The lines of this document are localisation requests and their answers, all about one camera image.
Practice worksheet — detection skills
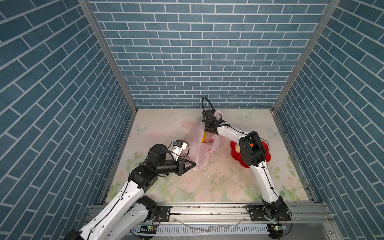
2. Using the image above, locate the red flower-shaped plate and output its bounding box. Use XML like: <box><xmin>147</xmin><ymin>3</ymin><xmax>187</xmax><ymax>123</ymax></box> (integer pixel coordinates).
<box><xmin>230</xmin><ymin>139</ymin><xmax>272</xmax><ymax>169</ymax></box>

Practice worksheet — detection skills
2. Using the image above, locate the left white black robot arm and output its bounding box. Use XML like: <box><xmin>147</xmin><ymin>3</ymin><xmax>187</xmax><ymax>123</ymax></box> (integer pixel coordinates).
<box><xmin>65</xmin><ymin>140</ymin><xmax>196</xmax><ymax>240</ymax></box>

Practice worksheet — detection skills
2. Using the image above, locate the pink plastic bag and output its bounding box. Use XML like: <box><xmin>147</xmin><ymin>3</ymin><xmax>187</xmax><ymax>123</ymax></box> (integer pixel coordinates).
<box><xmin>186</xmin><ymin>117</ymin><xmax>221</xmax><ymax>171</ymax></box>

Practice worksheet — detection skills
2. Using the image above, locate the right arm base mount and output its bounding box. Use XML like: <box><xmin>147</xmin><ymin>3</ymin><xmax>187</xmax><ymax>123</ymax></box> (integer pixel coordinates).
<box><xmin>246</xmin><ymin>205</ymin><xmax>292</xmax><ymax>222</ymax></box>

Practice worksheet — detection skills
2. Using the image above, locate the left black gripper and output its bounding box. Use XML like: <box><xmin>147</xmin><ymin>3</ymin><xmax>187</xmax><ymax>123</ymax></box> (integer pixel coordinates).
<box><xmin>155</xmin><ymin>157</ymin><xmax>197</xmax><ymax>178</ymax></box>

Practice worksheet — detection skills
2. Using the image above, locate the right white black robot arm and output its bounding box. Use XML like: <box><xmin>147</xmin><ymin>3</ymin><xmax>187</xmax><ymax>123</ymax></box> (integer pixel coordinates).
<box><xmin>202</xmin><ymin>109</ymin><xmax>286</xmax><ymax>220</ymax></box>

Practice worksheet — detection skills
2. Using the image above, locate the yellow fake banana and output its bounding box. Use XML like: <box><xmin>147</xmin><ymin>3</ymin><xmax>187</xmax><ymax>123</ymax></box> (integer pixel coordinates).
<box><xmin>201</xmin><ymin>132</ymin><xmax>207</xmax><ymax>143</ymax></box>

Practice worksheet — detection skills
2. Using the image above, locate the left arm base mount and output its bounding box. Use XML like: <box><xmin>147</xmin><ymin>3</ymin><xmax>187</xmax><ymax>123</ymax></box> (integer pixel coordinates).
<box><xmin>147</xmin><ymin>206</ymin><xmax>171</xmax><ymax>223</ymax></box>

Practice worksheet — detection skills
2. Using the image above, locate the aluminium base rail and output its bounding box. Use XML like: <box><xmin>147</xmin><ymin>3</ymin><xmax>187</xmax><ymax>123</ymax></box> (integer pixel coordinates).
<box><xmin>86</xmin><ymin>201</ymin><xmax>334</xmax><ymax>226</ymax></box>

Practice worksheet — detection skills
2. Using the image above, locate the white slotted cable duct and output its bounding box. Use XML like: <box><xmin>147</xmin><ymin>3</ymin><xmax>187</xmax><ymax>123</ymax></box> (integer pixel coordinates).
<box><xmin>132</xmin><ymin>224</ymin><xmax>270</xmax><ymax>237</ymax></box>

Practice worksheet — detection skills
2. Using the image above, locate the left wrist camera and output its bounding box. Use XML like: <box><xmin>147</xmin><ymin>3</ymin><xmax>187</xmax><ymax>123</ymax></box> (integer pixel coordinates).
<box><xmin>172</xmin><ymin>140</ymin><xmax>190</xmax><ymax>162</ymax></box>

